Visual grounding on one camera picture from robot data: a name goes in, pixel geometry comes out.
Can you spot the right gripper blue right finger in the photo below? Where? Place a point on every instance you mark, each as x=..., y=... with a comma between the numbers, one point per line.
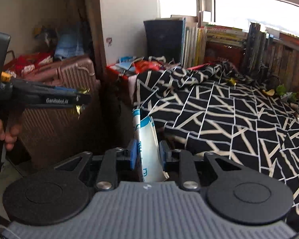
x=180, y=166

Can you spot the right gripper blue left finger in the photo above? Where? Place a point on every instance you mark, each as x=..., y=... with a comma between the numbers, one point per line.
x=118, y=164

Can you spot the white blue paper bag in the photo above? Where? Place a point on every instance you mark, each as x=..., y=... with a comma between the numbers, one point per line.
x=151, y=169

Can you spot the gold foil snack wrapper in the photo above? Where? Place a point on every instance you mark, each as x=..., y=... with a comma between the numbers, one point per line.
x=36, y=95

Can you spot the stack of flat books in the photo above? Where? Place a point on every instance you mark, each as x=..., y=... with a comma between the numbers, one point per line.
x=226, y=35

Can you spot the row of upright books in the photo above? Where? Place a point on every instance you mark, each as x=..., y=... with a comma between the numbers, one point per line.
x=267, y=53

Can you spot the person's left hand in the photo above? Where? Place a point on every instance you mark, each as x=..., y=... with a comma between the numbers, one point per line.
x=10, y=136

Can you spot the pink ribbed suitcase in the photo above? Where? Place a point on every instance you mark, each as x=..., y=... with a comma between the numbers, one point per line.
x=43, y=128

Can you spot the black white patterned cloth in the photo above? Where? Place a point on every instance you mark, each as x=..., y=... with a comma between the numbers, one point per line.
x=201, y=112

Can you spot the folded blue jeans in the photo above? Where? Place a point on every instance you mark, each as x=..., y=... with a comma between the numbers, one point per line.
x=70, y=43

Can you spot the red storage box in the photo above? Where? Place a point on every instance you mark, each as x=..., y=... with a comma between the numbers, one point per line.
x=124, y=73

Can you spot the red snack bag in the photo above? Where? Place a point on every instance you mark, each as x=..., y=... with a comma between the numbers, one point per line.
x=143, y=65

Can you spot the crumpled green wrapper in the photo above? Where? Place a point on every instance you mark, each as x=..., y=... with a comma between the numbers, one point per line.
x=284, y=95

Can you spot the red plastic crate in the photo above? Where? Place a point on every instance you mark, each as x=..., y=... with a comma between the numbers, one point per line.
x=222, y=52

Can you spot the dark blue folder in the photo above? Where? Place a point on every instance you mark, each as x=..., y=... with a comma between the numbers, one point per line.
x=165, y=37

